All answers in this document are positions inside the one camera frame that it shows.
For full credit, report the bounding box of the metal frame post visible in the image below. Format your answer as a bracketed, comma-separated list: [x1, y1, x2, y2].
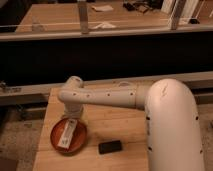
[77, 0, 89, 34]

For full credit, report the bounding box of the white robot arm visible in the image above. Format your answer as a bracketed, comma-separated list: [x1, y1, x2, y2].
[58, 76, 205, 171]

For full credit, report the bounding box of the crumpled white paper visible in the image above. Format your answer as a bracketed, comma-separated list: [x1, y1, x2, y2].
[92, 22, 116, 29]

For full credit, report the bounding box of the white paper sheet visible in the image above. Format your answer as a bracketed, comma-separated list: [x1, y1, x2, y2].
[92, 5, 113, 12]

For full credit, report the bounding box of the black cables pile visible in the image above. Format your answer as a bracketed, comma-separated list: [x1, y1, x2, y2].
[122, 0, 158, 14]

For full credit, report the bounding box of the clear plastic bottle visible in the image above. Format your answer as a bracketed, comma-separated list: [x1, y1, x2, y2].
[31, 17, 44, 32]

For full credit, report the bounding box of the black rectangular block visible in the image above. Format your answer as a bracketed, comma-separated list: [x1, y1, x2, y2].
[98, 140, 122, 154]

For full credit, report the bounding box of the metal clamp bracket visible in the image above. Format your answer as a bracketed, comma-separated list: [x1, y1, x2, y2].
[0, 81, 21, 93]

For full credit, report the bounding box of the white frame post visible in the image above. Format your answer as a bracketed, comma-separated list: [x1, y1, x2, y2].
[170, 0, 186, 30]

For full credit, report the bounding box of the white bottle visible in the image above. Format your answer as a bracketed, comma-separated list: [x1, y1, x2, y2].
[58, 119, 77, 149]

